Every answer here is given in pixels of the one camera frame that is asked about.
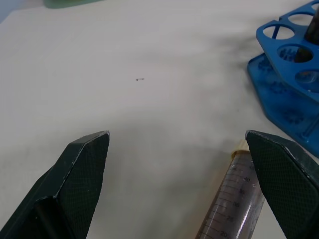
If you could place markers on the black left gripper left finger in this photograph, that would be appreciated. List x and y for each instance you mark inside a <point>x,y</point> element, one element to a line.
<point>62,189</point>

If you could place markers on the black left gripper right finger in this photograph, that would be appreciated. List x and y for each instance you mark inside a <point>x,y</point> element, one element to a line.
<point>286,184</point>

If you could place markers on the graduated tube with cream cap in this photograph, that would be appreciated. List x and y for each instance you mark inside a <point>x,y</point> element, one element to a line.
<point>233,196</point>

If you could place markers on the blue plastic test tube rack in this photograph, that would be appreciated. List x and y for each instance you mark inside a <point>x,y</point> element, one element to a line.
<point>286,74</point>

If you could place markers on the dark tube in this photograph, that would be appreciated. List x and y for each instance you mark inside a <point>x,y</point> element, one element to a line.
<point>307,37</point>

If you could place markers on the green object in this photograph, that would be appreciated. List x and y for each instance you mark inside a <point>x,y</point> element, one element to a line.
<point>67,2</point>

